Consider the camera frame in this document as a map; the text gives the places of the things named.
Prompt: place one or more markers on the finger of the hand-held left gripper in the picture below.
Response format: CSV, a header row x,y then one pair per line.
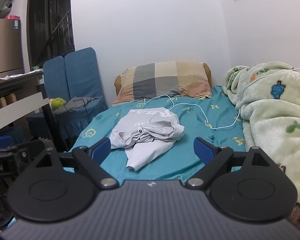
x,y
1,142

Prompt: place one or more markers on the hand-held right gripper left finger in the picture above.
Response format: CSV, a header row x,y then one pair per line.
x,y
101,148

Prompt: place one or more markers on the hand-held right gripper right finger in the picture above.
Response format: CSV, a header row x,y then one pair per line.
x,y
203,150

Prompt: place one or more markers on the white t-shirt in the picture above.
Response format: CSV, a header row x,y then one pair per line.
x,y
150,140

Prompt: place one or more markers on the teal printed bed sheet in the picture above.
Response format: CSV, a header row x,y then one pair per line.
x,y
215,116

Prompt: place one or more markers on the dark blue covered chair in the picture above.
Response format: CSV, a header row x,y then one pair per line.
x,y
40,127

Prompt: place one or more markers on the grey cloth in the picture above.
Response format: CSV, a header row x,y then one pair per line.
x,y
77,103

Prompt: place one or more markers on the dark desk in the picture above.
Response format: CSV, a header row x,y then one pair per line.
x,y
12,81

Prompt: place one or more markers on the green plush toy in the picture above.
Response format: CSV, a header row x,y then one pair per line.
x,y
58,103

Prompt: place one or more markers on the white papers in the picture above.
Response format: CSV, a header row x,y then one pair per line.
x,y
12,75

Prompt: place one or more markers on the pale green fleece blanket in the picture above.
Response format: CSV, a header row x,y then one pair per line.
x,y
272,120

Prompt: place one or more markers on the brown pillow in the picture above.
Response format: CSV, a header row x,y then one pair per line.
x,y
207,75

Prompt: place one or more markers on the plaid pillow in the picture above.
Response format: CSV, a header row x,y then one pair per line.
x,y
160,80

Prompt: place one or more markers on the gold refrigerator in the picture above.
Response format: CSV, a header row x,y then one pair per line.
x,y
5,47

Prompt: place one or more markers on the pink lid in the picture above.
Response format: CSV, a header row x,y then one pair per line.
x,y
13,17

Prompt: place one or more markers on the dark window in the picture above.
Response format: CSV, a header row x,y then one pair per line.
x,y
52,17

